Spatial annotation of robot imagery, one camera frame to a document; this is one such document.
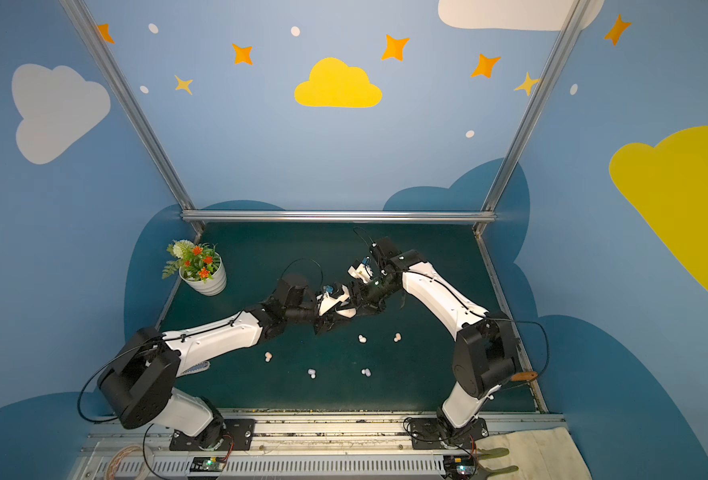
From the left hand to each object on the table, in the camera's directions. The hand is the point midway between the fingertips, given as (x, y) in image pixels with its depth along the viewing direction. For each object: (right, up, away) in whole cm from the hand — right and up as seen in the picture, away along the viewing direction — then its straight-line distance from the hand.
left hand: (351, 312), depth 81 cm
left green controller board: (-34, -35, -10) cm, 50 cm away
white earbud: (+3, -10, +10) cm, 15 cm away
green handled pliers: (+31, -36, -12) cm, 49 cm away
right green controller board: (+26, -36, -10) cm, 45 cm away
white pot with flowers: (-47, +12, +10) cm, 49 cm away
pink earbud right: (+14, -10, +10) cm, 20 cm away
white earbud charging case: (-1, 0, -3) cm, 3 cm away
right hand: (-1, +1, -2) cm, 2 cm away
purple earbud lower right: (+4, -18, +3) cm, 19 cm away
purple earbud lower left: (-11, -18, +3) cm, 21 cm away
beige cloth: (+46, -33, -9) cm, 57 cm away
